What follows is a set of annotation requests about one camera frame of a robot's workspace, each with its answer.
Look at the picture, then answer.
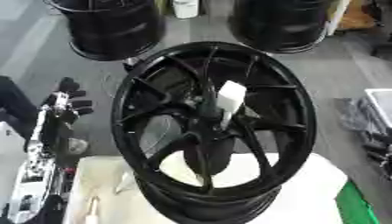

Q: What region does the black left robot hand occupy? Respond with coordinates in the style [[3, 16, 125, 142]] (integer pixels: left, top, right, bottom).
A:
[[38, 76, 97, 152]]

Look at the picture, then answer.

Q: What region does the black round wheel rim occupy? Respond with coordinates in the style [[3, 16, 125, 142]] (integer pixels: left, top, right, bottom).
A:
[[227, 0, 333, 54], [41, 0, 169, 62]]

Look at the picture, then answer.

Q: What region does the black spoked wheel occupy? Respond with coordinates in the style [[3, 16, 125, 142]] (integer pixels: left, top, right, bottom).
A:
[[110, 40, 319, 224]]

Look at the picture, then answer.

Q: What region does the white container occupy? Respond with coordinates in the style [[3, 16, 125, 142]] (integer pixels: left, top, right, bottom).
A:
[[171, 0, 201, 19]]

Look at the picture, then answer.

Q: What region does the white foam support block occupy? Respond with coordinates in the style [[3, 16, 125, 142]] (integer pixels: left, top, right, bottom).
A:
[[61, 151, 349, 224]]

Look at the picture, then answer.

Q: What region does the green board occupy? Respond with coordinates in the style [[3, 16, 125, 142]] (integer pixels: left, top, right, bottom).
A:
[[333, 180, 382, 224]]

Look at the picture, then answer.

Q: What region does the brown cardboard box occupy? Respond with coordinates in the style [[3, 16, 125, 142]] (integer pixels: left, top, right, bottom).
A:
[[337, 0, 380, 31]]

